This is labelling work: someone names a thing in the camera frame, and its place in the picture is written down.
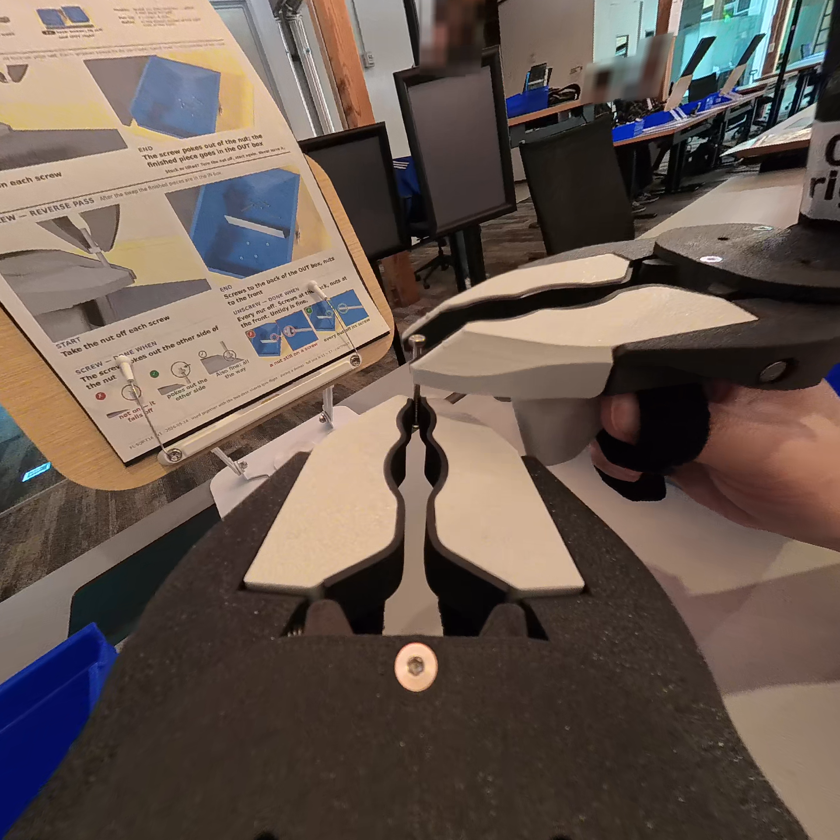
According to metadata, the black framed board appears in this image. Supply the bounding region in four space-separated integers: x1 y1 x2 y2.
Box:
392 46 521 286
298 121 409 263

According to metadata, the long metal bolt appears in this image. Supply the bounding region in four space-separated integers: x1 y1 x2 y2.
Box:
408 335 426 434

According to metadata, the person's right hand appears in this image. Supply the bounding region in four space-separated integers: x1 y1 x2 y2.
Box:
591 381 840 552

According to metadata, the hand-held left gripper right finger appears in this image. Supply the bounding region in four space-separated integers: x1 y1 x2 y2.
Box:
415 400 586 636

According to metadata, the long office desk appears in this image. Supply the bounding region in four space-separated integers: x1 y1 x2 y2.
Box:
610 49 828 198

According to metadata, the dark table cable cover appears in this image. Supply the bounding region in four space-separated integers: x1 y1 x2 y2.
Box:
69 504 223 647

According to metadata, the black office chair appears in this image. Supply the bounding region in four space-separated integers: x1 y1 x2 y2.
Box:
518 115 637 258

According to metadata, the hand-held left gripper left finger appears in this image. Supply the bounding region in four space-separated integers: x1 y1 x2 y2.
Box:
243 395 421 634

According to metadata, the printed instruction sheet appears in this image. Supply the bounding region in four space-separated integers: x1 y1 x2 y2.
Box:
0 0 389 466

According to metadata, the wooden post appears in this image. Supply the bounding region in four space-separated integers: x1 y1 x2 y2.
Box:
308 0 424 309

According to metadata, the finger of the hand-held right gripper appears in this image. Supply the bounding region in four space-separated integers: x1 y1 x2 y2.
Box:
408 286 761 401
400 253 636 343

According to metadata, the wooden office desk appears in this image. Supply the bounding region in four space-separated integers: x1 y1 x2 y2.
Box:
507 98 614 132

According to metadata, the white stand base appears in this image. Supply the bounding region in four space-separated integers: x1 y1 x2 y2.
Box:
113 281 363 521

